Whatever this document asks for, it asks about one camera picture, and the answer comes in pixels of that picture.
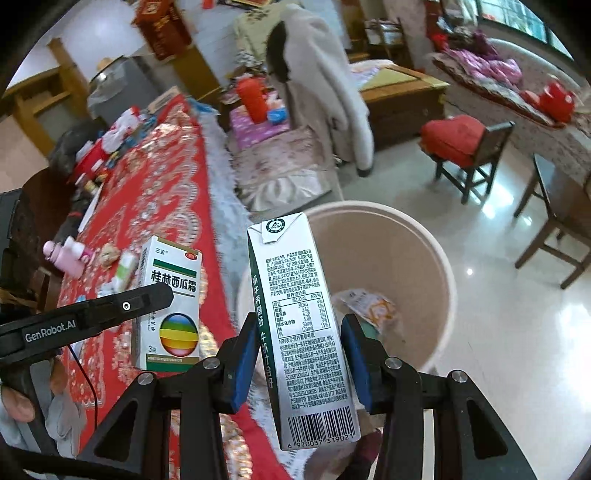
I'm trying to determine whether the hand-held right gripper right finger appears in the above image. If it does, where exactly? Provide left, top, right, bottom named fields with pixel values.
left=341, top=313, right=539, bottom=480

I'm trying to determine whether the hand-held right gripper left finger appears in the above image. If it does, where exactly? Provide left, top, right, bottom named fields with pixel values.
left=76, top=313, right=259, bottom=480

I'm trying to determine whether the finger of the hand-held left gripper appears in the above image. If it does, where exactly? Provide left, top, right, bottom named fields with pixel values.
left=74, top=282, right=175, bottom=330

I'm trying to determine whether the white green medicine box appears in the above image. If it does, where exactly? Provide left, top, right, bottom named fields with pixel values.
left=130, top=234, right=204, bottom=374

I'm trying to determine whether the orange white wrapper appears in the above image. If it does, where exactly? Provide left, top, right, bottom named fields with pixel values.
left=339, top=288, right=399, bottom=335

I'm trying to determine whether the beige trash bin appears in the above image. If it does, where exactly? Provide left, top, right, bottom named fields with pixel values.
left=235, top=199, right=458, bottom=457

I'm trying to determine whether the person's left hand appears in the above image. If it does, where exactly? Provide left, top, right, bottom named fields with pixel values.
left=0, top=382, right=29, bottom=423

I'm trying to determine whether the pink thermos bottle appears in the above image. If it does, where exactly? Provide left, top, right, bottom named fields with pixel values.
left=42, top=236, right=84, bottom=278

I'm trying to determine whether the white paper sheet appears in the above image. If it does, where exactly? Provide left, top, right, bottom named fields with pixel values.
left=76, top=182, right=105, bottom=234

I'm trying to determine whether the black plastic bag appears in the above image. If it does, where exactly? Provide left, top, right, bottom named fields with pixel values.
left=53, top=203, right=93, bottom=245

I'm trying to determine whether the red floral tablecloth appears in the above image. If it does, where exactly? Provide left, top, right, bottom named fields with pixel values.
left=55, top=97, right=287, bottom=480

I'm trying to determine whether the round brown wooden board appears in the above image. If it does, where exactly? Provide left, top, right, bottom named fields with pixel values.
left=21, top=166, right=79, bottom=315

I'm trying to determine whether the white lace tablecloth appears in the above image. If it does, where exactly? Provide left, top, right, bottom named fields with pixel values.
left=194, top=106, right=282, bottom=480

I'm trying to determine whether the red basin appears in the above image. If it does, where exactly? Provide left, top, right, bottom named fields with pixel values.
left=69, top=143, right=112, bottom=178

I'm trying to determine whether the white plastic bag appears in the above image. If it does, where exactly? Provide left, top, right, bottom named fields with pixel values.
left=99, top=108, right=144, bottom=153

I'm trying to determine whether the floral cushioned chair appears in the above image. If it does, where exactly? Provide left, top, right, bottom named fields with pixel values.
left=231, top=124, right=342, bottom=213

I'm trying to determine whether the printed cardboard box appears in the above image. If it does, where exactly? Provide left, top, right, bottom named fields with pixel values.
left=148, top=88, right=183, bottom=114

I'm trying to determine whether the pink floral box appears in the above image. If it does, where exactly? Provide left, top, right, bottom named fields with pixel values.
left=229, top=105, right=291, bottom=151

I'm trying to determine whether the grey covered appliance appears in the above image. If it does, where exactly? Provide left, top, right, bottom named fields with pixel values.
left=88, top=55, right=160, bottom=134

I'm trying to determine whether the wooden cabinet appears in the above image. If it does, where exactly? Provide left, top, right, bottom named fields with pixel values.
left=7, top=37, right=93, bottom=162

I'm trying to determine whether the red thermos flask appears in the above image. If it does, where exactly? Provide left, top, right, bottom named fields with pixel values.
left=236, top=76, right=269, bottom=124

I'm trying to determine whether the red cushion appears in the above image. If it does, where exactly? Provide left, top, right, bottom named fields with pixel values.
left=420, top=115, right=485, bottom=168

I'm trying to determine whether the large dark wooden chair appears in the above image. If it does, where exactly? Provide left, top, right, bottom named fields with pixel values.
left=513, top=152, right=591, bottom=289

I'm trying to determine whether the small dark wooden chair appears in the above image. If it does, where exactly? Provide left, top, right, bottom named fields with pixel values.
left=434, top=121, right=515, bottom=204

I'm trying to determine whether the wooden chest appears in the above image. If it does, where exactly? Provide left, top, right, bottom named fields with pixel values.
left=351, top=62, right=451, bottom=148

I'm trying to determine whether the cream fleece coat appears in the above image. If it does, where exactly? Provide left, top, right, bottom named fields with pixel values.
left=265, top=4, right=372, bottom=178

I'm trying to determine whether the red lantern decoration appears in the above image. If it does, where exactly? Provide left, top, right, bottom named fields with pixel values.
left=134, top=0, right=195, bottom=61

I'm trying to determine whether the yellow floral cloth cover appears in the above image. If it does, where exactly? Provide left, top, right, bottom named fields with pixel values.
left=233, top=14, right=282, bottom=61

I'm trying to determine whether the floral sofa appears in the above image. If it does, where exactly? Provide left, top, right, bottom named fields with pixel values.
left=431, top=37, right=591, bottom=185

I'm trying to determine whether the pink bedding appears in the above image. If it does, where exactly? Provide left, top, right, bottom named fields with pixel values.
left=443, top=30, right=522, bottom=88

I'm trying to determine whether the wooden rack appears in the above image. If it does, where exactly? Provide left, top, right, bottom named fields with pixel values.
left=365, top=18, right=414, bottom=68

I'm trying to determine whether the window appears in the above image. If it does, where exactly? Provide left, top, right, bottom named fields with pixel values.
left=480, top=0, right=573, bottom=56

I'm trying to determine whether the black cable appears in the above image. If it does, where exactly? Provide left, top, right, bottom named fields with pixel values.
left=67, top=344, right=100, bottom=457

